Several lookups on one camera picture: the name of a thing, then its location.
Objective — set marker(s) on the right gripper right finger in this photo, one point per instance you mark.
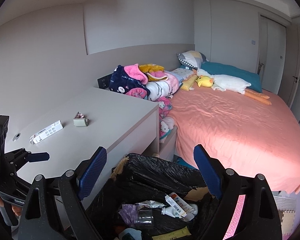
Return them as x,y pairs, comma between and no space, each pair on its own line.
227,185

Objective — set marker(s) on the yellow duck plush toy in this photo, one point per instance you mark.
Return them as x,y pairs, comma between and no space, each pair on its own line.
205,81

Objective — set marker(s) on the yellow blue-ended wrapper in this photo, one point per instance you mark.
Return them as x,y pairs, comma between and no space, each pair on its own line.
177,234

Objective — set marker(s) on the black trash bag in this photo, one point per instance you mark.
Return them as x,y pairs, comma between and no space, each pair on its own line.
103,212

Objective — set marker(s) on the white bedroom door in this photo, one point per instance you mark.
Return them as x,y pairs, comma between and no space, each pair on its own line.
279,58

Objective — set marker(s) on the grey desk cable grommet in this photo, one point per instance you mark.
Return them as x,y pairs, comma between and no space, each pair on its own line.
16,137

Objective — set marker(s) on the cardboard trash box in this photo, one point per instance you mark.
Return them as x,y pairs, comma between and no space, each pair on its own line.
140,178

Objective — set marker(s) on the grey desk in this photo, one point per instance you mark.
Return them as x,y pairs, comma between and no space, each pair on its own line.
120,123

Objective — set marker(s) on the navy patterned blanket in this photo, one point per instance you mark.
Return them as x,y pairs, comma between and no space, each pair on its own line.
121,82

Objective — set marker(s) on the white goose plush toy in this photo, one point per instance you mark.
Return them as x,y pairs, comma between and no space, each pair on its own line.
234,84

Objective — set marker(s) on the person's left hand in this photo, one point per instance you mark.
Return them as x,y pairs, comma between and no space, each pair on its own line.
5,204

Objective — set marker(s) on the black wall socket panel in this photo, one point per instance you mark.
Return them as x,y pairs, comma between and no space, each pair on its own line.
104,82

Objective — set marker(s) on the foam floor mat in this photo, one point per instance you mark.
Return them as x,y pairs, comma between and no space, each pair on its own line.
285,207

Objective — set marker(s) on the white barcode carton box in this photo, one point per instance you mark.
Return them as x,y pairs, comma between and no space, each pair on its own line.
46,132

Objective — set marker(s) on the pink bed sheet mattress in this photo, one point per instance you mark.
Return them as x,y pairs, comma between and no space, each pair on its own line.
242,133

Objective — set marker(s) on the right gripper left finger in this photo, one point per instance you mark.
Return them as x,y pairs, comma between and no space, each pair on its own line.
40,218

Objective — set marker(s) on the clear plastic jar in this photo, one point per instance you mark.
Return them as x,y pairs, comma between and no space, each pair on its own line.
145,219

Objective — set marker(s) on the white red-label small box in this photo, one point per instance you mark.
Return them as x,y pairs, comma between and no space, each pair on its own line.
181,207

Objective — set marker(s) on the purple plastic wrapper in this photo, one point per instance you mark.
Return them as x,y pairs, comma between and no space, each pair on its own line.
131,214

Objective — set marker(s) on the grey checkered pillow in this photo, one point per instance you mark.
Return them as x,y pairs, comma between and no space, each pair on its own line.
192,59

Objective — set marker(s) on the pink white candy wrapper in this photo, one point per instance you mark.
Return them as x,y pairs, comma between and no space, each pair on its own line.
79,116

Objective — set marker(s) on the yellow long plush pillow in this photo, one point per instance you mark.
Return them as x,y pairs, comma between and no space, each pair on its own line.
188,84

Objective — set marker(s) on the teal pillow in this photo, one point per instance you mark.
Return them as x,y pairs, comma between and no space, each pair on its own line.
214,68

